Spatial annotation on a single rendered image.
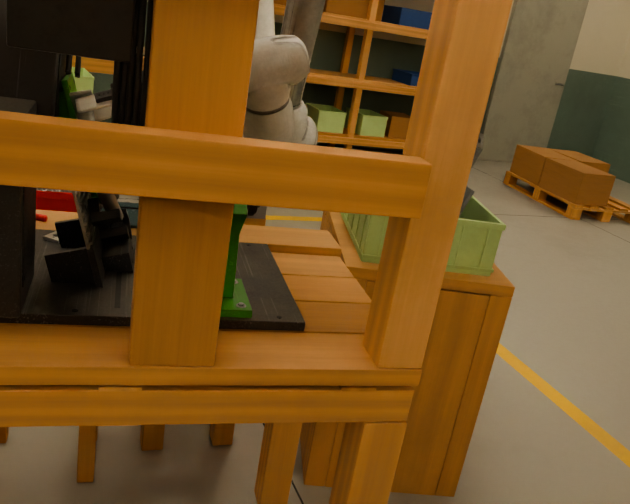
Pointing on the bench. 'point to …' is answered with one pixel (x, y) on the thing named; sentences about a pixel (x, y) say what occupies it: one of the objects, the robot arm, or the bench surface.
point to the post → (392, 327)
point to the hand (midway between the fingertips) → (97, 107)
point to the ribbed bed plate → (84, 216)
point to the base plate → (67, 303)
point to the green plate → (67, 97)
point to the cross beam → (195, 166)
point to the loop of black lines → (130, 98)
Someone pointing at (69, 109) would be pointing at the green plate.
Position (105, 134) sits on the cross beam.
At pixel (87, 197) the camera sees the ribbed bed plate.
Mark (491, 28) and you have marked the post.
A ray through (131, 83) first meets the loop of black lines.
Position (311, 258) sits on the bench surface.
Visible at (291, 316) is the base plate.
